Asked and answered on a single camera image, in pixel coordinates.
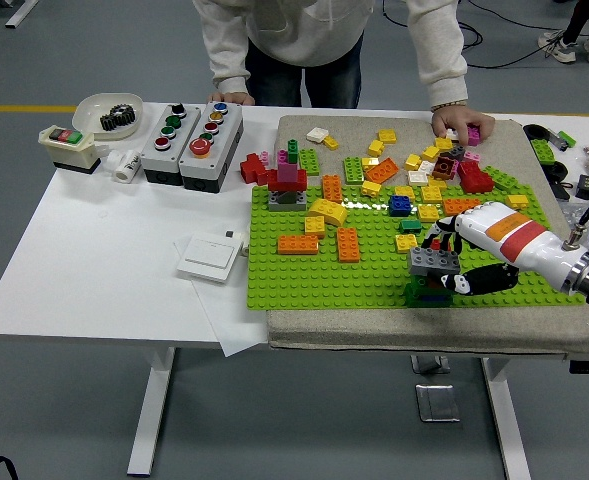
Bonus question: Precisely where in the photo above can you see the person's right hand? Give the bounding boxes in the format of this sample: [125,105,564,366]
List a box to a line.
[208,90,257,107]

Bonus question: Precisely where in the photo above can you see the person's left hand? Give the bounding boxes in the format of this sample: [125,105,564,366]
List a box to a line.
[431,105,497,148]

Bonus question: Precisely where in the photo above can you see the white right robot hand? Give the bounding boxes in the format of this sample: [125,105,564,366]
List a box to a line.
[419,201,583,298]

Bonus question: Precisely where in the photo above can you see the brown square brick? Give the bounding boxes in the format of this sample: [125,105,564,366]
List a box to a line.
[432,155,461,181]

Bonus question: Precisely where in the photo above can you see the red rounded brick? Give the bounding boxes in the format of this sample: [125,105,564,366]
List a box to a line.
[461,169,496,195]

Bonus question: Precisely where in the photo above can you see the grey long brick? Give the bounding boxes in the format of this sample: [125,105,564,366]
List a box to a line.
[408,245,462,277]

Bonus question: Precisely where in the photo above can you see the green long brick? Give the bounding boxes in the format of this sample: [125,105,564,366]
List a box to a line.
[342,156,367,186]
[482,166,533,194]
[298,148,322,177]

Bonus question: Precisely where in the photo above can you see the red stepped brick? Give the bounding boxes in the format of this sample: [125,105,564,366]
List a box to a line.
[239,153,271,187]

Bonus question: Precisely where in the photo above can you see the red wide brick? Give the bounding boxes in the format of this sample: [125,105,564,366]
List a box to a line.
[266,168,309,193]

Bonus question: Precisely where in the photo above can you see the pink tall brick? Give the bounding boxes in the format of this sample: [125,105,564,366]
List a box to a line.
[276,149,300,184]

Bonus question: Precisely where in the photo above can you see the blue square brick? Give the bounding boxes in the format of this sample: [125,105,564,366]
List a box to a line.
[388,194,415,218]

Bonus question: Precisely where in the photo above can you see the green stacked bricks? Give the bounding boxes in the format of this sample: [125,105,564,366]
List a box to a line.
[404,273,456,309]

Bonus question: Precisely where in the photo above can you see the grey square brick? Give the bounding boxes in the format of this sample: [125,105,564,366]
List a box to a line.
[267,189,308,212]

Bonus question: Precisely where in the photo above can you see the green studded baseplate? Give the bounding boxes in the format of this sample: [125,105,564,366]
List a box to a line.
[245,182,588,312]

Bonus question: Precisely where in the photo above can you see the yellow curved brick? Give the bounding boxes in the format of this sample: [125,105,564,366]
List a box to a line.
[306,197,349,228]

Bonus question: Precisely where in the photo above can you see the grey emergency stop box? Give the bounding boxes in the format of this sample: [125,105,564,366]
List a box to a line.
[179,100,246,193]

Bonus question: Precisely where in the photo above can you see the clear plastic bag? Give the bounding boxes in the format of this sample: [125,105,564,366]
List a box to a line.
[556,202,589,236]

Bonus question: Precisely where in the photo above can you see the grey four-button box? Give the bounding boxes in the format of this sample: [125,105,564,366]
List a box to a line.
[139,102,203,188]

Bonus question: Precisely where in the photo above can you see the silver black tool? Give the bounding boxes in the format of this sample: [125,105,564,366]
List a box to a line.
[545,128,571,152]

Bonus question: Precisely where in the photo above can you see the black gear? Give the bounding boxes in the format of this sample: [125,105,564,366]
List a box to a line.
[99,104,137,133]

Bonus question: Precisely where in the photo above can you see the white pipe fitting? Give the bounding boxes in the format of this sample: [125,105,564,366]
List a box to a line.
[105,148,143,184]

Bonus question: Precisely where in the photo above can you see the white dish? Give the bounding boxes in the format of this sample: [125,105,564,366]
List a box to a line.
[71,92,144,142]

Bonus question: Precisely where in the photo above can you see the background person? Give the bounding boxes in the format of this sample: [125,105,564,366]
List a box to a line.
[538,0,589,66]

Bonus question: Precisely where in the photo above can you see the metal floor box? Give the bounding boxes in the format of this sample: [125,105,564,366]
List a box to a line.
[410,354,453,376]

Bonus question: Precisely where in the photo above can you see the metal floor plate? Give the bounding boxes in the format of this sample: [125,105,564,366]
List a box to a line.
[414,383,462,424]

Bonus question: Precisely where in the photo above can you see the white table leg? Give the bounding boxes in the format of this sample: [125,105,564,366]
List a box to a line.
[477,356,533,480]
[125,346,178,477]

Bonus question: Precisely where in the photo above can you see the white table foot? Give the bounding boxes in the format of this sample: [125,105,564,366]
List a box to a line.
[4,0,41,29]

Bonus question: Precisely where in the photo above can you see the white paper sheet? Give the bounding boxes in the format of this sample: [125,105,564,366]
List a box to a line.
[172,233,271,359]

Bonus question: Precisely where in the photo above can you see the black floor cable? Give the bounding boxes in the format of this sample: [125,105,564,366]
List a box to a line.
[461,22,568,70]

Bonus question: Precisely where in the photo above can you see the white wall switch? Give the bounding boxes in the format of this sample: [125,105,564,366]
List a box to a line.
[175,237,241,286]

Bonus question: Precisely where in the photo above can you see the cream switch box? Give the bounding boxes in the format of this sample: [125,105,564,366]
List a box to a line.
[38,124,102,176]

